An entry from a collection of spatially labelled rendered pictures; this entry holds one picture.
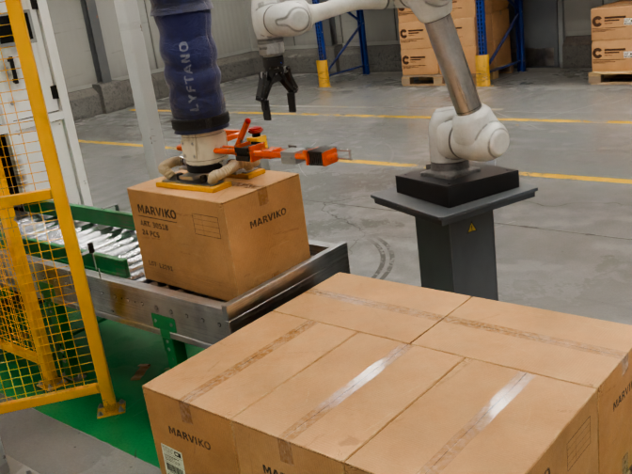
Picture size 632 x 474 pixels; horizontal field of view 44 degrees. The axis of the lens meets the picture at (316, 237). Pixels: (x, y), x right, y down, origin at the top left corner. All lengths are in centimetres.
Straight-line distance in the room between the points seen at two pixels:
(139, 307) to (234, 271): 51
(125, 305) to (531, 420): 181
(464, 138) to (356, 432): 136
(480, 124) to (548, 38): 854
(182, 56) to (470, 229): 133
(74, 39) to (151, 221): 968
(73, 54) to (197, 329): 1003
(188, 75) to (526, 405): 169
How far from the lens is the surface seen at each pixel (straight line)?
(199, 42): 303
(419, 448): 203
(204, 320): 295
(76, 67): 1279
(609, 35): 986
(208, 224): 294
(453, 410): 217
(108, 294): 340
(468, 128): 303
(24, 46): 318
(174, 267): 321
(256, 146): 295
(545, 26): 1154
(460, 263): 330
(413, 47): 1114
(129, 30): 602
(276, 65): 280
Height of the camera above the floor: 169
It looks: 19 degrees down
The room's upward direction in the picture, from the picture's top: 8 degrees counter-clockwise
